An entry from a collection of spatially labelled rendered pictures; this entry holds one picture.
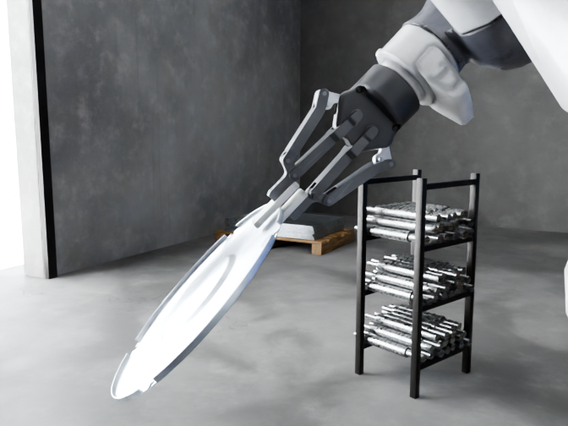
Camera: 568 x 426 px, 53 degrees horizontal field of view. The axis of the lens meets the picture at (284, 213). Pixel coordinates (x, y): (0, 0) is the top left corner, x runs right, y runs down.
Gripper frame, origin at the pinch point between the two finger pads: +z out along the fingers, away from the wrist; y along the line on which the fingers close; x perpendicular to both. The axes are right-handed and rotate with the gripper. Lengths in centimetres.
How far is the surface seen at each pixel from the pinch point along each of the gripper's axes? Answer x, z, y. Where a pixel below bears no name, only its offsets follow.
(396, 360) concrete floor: -196, 13, -138
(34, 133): -393, 85, 93
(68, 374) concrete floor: -205, 125, -25
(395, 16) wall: -637, -273, -70
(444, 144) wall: -596, -198, -216
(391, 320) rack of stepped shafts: -177, 0, -112
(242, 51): -609, -103, 31
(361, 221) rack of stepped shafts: -183, -23, -69
